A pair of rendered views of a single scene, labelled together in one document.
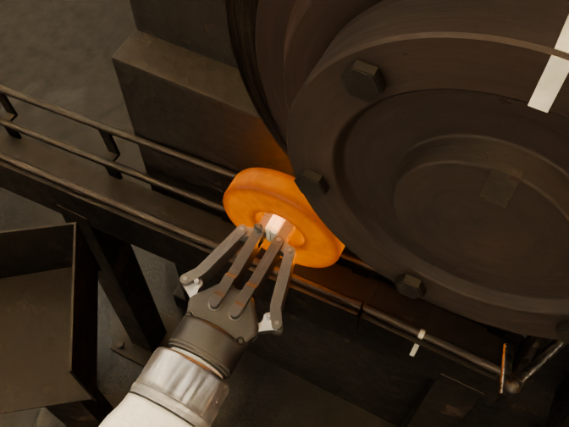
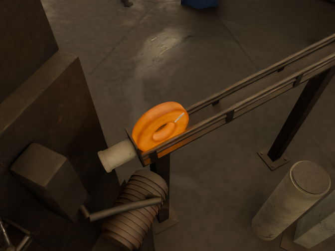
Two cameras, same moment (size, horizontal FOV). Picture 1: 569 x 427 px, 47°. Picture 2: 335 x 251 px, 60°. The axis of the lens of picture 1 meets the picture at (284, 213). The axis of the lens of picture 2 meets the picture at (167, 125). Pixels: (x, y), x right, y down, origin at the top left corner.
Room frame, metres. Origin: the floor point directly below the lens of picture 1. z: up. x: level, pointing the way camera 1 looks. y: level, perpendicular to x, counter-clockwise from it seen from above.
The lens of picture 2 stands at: (-0.04, -0.10, 1.33)
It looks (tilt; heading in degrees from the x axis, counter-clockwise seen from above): 55 degrees down; 269
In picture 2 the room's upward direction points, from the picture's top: straight up
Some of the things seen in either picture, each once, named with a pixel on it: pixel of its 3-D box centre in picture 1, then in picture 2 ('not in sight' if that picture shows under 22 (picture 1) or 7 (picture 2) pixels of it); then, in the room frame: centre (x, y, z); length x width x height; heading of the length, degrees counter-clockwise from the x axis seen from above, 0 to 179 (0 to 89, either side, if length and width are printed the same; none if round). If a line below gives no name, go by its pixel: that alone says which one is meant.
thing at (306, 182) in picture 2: not in sight; (283, 206); (-0.49, -0.48, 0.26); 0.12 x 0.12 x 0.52
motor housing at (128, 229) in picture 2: not in sight; (141, 227); (0.05, -0.41, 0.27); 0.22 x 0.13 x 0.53; 63
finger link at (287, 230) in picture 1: (290, 238); not in sight; (0.37, -0.01, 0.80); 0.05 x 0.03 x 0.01; 153
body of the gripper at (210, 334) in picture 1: (218, 326); not in sight; (0.27, 0.07, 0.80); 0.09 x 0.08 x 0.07; 153
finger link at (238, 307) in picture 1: (258, 280); not in sight; (0.32, 0.03, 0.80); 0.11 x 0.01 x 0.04; 151
